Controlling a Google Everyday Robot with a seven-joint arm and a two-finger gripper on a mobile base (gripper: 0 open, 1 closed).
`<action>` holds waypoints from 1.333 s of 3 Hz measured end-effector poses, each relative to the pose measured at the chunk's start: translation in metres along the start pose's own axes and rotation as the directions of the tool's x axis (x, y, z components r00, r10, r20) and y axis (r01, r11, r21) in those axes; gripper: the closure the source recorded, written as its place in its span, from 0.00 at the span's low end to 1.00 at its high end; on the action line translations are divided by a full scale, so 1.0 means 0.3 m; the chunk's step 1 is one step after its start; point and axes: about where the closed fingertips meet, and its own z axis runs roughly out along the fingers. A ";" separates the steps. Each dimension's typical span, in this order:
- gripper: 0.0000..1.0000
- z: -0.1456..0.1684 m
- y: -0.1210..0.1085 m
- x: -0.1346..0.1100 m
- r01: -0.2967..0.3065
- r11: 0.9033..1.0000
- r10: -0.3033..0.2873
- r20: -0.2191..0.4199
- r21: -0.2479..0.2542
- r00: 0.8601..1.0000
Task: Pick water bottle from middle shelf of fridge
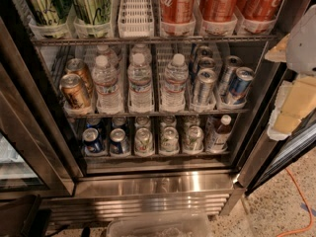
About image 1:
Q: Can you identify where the gold can rear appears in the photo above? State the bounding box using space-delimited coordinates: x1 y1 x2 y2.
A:
65 58 93 95

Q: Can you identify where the silver green can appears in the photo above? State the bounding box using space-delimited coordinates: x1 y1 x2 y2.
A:
184 125 203 151
161 126 179 152
134 127 153 154

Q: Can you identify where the fridge door right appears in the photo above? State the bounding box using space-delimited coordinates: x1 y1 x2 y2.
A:
234 0 315 195

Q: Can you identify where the rear water bottle middle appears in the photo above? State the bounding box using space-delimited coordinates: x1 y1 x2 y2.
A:
129 43 152 64

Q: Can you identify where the clear plastic bin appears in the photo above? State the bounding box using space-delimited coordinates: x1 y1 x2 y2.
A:
107 212 212 237

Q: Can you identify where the top wire shelf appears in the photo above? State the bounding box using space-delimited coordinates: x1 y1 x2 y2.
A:
32 35 278 46

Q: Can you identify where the red cola can middle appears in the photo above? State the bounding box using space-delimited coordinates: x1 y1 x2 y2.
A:
199 0 237 23

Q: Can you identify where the gold can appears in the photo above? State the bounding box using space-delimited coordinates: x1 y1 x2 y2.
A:
65 58 93 95
59 73 91 110

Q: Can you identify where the silver green can left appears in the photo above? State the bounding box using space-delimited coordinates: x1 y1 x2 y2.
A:
134 127 153 154

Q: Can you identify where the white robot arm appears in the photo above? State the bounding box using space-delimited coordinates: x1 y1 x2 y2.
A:
265 5 316 141

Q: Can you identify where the red cola can left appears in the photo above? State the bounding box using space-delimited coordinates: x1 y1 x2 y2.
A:
160 0 195 24

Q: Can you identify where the blue silver can front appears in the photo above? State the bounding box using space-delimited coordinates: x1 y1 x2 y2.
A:
225 67 255 105

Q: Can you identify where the red cola can right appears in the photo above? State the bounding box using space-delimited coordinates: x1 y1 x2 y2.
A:
243 0 281 22

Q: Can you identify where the fridge door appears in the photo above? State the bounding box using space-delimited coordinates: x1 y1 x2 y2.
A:
0 19 81 199
234 0 315 195

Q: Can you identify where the brown drink bottle white cap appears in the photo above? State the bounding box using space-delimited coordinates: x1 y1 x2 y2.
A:
205 115 232 152

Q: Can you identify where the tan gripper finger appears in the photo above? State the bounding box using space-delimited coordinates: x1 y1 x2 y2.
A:
267 76 316 141
265 35 289 62

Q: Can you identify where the blue pepsi can right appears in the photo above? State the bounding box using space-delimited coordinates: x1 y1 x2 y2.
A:
110 128 130 156

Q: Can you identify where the blue pepsi can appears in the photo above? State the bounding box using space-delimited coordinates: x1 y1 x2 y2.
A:
82 127 104 153
110 128 130 156

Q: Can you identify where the wire shelf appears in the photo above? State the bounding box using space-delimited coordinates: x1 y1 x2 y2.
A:
66 109 250 119
32 35 278 46

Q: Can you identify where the silver can right rear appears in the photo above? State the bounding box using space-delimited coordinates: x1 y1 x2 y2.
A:
218 55 243 96

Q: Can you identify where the rear water bottle left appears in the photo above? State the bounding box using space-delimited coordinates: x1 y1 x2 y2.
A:
97 44 119 68

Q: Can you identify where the orange cable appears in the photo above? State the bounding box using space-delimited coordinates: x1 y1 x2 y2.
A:
276 167 314 237

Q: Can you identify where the silver green can right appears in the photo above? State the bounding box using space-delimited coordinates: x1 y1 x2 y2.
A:
184 125 203 151

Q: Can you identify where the clear water bottle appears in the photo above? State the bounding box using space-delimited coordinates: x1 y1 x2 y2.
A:
127 53 153 113
92 55 123 115
162 53 189 113

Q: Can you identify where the gold can front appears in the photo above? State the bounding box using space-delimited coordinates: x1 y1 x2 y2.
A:
59 73 91 110

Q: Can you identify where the red cola can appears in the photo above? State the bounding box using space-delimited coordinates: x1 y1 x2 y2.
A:
199 0 237 23
160 0 195 24
243 0 281 22

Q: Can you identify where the silver green can middle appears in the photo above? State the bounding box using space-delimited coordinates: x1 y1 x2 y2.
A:
161 126 179 152

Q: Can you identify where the blue pepsi can left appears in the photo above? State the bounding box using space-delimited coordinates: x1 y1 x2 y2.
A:
82 127 104 153

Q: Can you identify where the fridge door left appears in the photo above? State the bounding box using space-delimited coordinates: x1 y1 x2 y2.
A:
0 19 81 199

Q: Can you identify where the middle wire shelf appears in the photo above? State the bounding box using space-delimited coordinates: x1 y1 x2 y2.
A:
66 109 250 119

